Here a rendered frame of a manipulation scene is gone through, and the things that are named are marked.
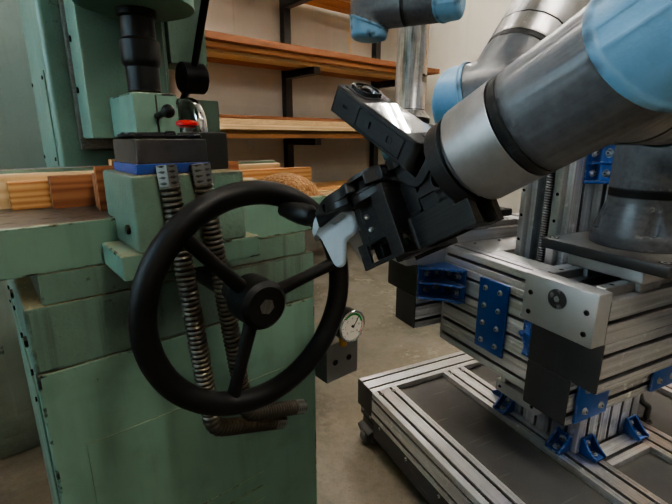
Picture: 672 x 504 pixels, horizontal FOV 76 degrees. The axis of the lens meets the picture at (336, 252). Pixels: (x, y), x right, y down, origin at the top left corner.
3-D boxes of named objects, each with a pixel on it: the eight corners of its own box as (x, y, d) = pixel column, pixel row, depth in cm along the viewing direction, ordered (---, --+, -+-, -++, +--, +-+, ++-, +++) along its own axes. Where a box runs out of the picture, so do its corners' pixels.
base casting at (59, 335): (32, 378, 54) (18, 310, 51) (3, 271, 96) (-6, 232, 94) (316, 296, 81) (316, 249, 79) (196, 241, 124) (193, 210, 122)
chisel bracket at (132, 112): (137, 148, 67) (131, 90, 65) (114, 147, 77) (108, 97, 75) (184, 148, 71) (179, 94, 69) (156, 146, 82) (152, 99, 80)
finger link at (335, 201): (307, 229, 42) (360, 190, 35) (303, 214, 42) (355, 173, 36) (344, 224, 45) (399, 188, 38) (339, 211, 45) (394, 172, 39)
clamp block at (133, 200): (135, 255, 50) (126, 176, 47) (107, 235, 60) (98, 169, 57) (249, 236, 59) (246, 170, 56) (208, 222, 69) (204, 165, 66)
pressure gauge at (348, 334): (340, 356, 79) (340, 315, 77) (327, 348, 82) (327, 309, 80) (365, 345, 83) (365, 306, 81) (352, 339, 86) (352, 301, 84)
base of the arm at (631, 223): (620, 231, 87) (629, 182, 84) (710, 248, 73) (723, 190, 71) (570, 238, 80) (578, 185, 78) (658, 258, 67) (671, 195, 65)
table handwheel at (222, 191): (329, 411, 60) (106, 442, 41) (257, 357, 75) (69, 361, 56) (379, 212, 59) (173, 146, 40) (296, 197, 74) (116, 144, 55)
